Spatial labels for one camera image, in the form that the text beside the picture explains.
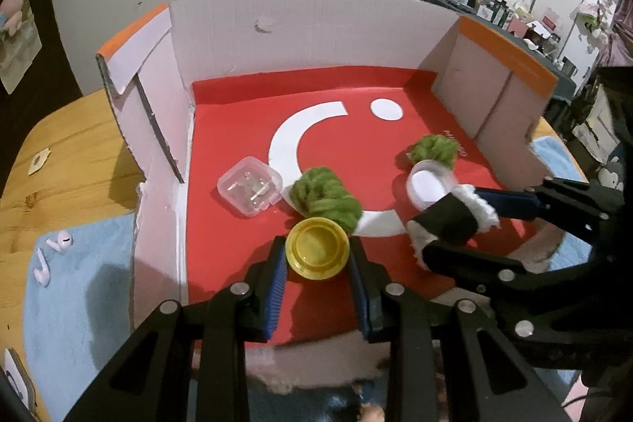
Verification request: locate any dark cloth-covered table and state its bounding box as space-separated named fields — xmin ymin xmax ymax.
xmin=402 ymin=0 xmax=579 ymax=101

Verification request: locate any small clear plastic box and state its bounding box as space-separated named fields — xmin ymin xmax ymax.
xmin=218 ymin=156 xmax=284 ymax=218

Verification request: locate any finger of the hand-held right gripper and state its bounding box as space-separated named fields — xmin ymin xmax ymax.
xmin=425 ymin=240 xmax=609 ymax=339
xmin=475 ymin=177 xmax=621 ymax=250

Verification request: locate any green fuzzy scrunchie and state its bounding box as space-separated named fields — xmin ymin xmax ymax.
xmin=406 ymin=134 xmax=461 ymax=170
xmin=288 ymin=167 xmax=364 ymax=235

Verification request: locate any red-lined cardboard box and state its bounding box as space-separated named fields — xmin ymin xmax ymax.
xmin=96 ymin=0 xmax=559 ymax=348

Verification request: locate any pale pink earbud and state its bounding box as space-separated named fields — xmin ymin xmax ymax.
xmin=47 ymin=230 xmax=74 ymax=255
xmin=34 ymin=250 xmax=53 ymax=288

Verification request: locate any pink plush toy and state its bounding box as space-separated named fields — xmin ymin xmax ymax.
xmin=0 ymin=0 xmax=30 ymax=32

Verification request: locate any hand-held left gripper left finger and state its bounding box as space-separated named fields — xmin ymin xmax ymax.
xmin=62 ymin=239 xmax=288 ymax=422

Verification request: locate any yellow plastic lid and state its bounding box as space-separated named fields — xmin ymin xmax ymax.
xmin=286 ymin=218 xmax=352 ymax=280

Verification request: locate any blue fluffy mat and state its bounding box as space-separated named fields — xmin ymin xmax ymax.
xmin=22 ymin=136 xmax=591 ymax=422

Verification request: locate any clutter of bottles and boxes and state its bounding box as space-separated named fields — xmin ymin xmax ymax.
xmin=420 ymin=0 xmax=579 ymax=72

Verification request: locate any white round container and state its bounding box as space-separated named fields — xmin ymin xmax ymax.
xmin=406 ymin=160 xmax=461 ymax=211

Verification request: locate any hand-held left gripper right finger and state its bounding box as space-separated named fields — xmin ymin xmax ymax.
xmin=349 ymin=240 xmax=569 ymax=422

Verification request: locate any small paper sticker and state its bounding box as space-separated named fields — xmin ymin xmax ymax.
xmin=27 ymin=148 xmax=51 ymax=176

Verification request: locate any black and white plush cuff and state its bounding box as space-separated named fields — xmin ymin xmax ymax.
xmin=406 ymin=185 xmax=500 ymax=272

